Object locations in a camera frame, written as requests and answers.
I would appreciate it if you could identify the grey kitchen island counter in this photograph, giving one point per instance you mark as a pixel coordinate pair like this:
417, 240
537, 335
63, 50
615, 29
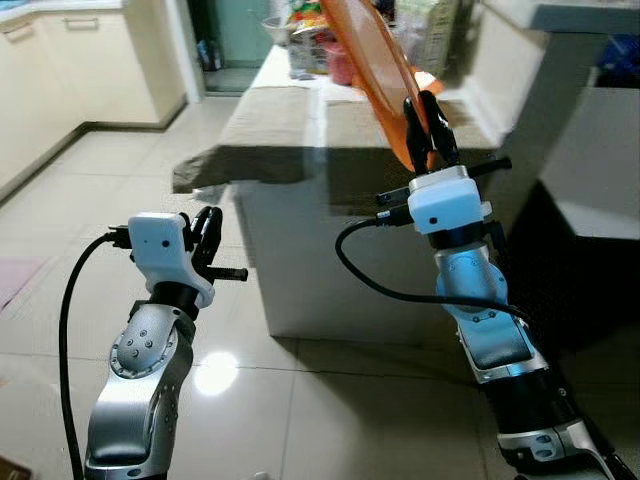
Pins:
300, 250

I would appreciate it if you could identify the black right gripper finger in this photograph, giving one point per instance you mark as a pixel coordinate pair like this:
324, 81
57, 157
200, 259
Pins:
442, 140
414, 140

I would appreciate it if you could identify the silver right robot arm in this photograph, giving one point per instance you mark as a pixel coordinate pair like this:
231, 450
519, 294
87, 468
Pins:
500, 350

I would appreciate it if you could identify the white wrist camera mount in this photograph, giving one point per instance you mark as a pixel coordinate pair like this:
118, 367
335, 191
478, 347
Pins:
160, 245
450, 205

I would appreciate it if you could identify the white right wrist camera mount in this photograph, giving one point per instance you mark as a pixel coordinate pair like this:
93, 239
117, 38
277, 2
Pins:
450, 205

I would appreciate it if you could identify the orange plastic bowl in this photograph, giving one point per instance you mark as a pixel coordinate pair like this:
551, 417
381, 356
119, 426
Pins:
428, 82

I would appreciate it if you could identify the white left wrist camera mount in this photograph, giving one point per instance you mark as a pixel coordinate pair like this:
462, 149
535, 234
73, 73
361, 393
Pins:
160, 245

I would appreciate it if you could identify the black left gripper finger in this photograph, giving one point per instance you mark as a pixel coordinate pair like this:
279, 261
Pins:
200, 240
215, 230

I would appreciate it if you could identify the grey table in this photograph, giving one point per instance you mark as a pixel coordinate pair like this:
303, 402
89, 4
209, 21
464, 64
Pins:
590, 160

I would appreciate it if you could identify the blurred pile of groceries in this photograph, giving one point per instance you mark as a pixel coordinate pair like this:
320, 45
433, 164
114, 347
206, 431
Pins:
430, 35

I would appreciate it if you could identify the cream kitchen cabinet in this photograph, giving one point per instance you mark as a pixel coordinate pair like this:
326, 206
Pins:
70, 80

